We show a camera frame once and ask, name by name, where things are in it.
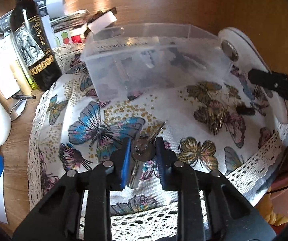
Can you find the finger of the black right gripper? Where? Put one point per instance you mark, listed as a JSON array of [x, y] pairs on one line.
[[275, 81]]

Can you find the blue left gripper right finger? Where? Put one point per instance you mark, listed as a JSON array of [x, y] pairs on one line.
[[161, 161]]

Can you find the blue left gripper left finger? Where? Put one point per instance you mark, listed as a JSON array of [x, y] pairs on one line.
[[125, 154]]

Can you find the silver keys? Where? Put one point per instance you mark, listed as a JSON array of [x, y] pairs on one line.
[[142, 163]]

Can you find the gold hair claw clip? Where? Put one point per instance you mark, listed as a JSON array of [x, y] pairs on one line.
[[215, 116]]

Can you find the small black clip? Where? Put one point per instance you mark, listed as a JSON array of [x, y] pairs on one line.
[[244, 110]]

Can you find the butterfly print lace cloth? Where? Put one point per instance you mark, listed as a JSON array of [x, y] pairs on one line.
[[73, 129]]

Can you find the clear plastic storage box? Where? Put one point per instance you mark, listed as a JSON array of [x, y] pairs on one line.
[[131, 59]]

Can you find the round metal lid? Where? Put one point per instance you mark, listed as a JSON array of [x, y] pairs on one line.
[[17, 108]]

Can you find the dark wine bottle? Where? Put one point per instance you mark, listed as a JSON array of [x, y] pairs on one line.
[[32, 44]]

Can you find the small white box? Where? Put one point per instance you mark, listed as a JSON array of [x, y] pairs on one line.
[[102, 22]]

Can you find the stack of magazines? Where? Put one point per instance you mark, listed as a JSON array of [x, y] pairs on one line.
[[74, 19]]

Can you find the white paper sheet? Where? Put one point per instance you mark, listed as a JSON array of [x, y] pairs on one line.
[[8, 84]]

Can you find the rolled newspaper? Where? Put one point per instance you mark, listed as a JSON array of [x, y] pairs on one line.
[[5, 23]]

